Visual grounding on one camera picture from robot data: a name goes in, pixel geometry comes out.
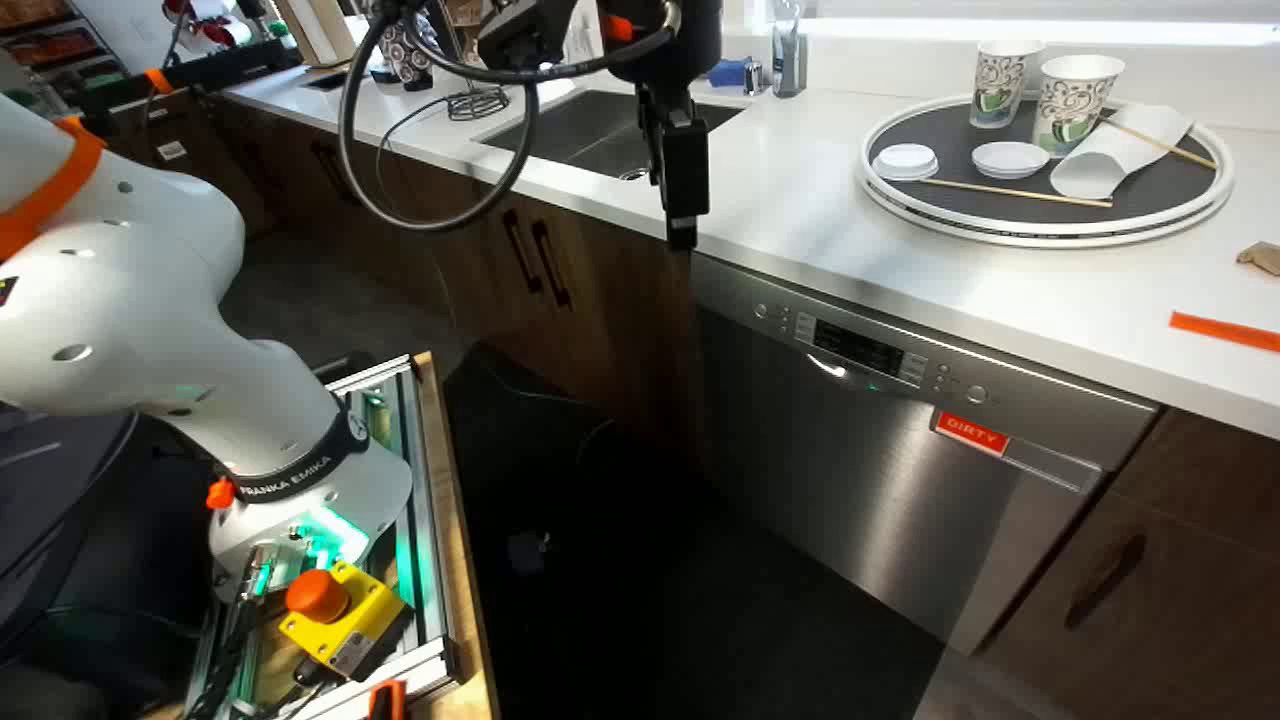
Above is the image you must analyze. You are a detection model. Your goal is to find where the leaning wooden board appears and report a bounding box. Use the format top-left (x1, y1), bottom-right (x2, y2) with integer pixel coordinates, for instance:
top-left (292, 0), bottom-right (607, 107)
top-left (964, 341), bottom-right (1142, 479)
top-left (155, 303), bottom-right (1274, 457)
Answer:
top-left (272, 0), bottom-right (367, 73)

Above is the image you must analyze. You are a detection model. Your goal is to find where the wood cabinet with one handle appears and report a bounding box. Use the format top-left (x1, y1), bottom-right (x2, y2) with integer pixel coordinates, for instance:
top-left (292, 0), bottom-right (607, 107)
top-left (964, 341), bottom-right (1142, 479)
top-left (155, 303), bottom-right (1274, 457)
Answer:
top-left (976, 406), bottom-right (1280, 720)

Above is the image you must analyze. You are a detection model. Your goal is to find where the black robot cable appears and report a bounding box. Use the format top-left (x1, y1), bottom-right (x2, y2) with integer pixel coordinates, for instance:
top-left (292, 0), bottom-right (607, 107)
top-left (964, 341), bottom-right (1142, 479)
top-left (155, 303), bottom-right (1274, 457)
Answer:
top-left (335, 0), bottom-right (689, 241)

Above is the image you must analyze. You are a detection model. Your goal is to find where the small white dish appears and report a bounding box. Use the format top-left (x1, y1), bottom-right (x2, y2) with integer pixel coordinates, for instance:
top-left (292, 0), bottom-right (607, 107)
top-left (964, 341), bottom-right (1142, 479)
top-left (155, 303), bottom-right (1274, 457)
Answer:
top-left (871, 142), bottom-right (945, 190)
top-left (969, 137), bottom-right (1055, 186)

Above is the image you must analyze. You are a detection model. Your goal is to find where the orange strip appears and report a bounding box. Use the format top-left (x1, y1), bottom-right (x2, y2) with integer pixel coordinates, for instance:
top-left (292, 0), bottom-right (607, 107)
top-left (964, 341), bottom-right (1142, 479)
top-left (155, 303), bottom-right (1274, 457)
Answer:
top-left (1167, 308), bottom-right (1280, 357)

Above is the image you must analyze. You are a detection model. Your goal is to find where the stainless steel sink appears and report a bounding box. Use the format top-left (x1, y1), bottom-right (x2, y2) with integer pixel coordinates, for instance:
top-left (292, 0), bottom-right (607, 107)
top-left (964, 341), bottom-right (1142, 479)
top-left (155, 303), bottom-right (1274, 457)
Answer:
top-left (480, 87), bottom-right (743, 186)

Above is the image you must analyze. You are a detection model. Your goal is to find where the blue dish brush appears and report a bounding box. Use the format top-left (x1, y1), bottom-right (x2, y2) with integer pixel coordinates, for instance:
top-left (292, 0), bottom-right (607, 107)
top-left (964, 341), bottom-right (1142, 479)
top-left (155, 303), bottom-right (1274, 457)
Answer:
top-left (706, 55), bottom-right (777, 96)

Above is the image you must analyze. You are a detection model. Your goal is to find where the yellow emergency stop button box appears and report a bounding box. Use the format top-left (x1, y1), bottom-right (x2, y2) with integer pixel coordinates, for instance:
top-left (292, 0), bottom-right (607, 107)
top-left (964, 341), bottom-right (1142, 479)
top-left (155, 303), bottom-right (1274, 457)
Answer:
top-left (277, 563), bottom-right (410, 681)

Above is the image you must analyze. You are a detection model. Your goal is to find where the stainless steel Bosch dishwasher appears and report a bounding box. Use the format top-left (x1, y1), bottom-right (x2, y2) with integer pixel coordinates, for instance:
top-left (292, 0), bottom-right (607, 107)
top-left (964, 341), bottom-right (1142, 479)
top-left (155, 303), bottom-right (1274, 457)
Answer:
top-left (689, 251), bottom-right (1159, 657)

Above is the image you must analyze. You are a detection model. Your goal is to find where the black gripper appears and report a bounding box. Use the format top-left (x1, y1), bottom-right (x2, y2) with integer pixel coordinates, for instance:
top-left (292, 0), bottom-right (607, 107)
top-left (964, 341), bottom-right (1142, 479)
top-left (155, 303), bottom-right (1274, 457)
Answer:
top-left (631, 55), bottom-right (713, 257)

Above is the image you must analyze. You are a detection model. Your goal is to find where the wooden chopstick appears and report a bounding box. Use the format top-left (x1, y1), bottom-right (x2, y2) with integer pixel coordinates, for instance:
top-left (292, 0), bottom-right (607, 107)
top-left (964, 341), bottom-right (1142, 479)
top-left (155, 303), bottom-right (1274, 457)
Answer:
top-left (924, 173), bottom-right (1114, 214)
top-left (1101, 116), bottom-right (1220, 173)

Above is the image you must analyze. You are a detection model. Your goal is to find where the plain white paper cup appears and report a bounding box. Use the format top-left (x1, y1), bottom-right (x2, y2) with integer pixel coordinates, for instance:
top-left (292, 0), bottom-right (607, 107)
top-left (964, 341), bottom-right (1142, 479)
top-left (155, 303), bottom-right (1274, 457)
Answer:
top-left (1046, 101), bottom-right (1194, 204)

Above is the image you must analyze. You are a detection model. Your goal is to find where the patterned paper cup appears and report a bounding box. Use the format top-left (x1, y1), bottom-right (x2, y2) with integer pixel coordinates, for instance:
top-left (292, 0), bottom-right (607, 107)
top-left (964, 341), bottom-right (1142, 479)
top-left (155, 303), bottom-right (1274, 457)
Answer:
top-left (1033, 53), bottom-right (1129, 162)
top-left (969, 35), bottom-right (1046, 133)

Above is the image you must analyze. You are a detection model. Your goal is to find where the round black white-rimmed tray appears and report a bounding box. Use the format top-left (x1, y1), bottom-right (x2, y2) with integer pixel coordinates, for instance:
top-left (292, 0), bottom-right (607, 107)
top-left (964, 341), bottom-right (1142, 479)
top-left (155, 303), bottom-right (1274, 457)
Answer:
top-left (856, 92), bottom-right (1234, 251)

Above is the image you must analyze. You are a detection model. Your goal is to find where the wood cabinet with two handles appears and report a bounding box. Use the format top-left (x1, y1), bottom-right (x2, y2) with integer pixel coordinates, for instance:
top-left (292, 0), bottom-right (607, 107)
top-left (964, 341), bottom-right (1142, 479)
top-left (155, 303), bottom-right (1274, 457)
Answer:
top-left (214, 101), bottom-right (706, 464)

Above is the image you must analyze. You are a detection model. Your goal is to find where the clear dish soap bottle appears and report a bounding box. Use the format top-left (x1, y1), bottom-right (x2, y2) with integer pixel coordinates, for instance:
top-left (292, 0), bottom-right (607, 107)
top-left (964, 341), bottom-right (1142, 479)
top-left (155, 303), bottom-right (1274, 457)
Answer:
top-left (769, 0), bottom-right (811, 101)

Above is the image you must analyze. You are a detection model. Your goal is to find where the dark grey fabric cover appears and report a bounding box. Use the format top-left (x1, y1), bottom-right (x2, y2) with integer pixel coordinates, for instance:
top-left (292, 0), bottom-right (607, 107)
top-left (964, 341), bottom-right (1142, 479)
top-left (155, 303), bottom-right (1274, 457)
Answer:
top-left (0, 402), bottom-right (214, 675)

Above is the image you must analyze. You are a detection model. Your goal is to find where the red sticker on dishwasher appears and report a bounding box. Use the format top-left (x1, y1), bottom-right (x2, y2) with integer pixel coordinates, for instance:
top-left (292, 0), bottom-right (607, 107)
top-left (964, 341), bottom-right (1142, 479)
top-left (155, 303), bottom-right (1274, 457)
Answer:
top-left (926, 410), bottom-right (1014, 459)

